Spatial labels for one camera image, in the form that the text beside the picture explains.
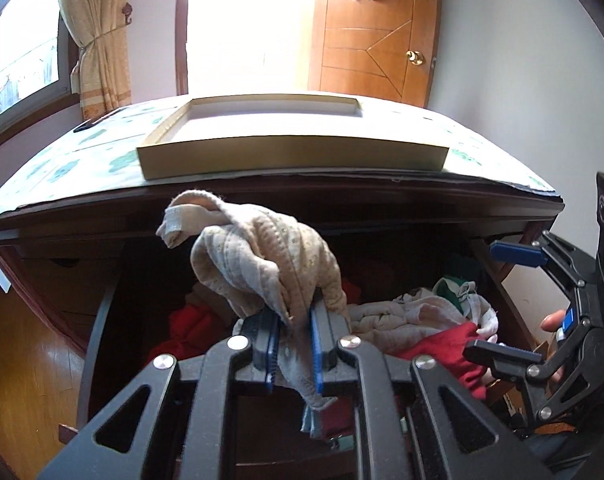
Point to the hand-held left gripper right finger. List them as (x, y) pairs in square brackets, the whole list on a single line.
[(316, 360)]

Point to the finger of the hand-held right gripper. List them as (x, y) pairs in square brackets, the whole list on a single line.
[(501, 355), (514, 252)]

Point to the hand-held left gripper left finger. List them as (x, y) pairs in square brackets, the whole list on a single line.
[(262, 342)]

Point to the green white underwear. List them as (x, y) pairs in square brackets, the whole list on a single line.
[(451, 290)]

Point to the bright orange sock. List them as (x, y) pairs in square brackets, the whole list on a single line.
[(352, 292)]

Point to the beige knit underwear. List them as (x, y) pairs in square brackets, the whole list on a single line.
[(262, 250)]

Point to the beige cardboard tray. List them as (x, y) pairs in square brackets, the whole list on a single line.
[(292, 152)]

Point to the person's right hand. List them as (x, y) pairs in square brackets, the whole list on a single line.
[(554, 321)]

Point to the brass door knob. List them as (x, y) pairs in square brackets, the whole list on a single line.
[(414, 57)]

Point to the wooden door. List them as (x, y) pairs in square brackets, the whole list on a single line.
[(362, 60)]

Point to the cloud print tablecloth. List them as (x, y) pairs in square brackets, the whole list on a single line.
[(82, 165)]

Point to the black smartphone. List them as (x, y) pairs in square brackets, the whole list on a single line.
[(84, 126)]

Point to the beige patterned curtain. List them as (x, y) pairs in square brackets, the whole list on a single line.
[(102, 70)]

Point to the window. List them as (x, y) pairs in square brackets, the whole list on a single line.
[(22, 60)]

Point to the wooden door frame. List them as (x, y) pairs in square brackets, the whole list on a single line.
[(182, 35)]

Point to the metal wall hook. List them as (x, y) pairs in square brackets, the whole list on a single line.
[(128, 12)]

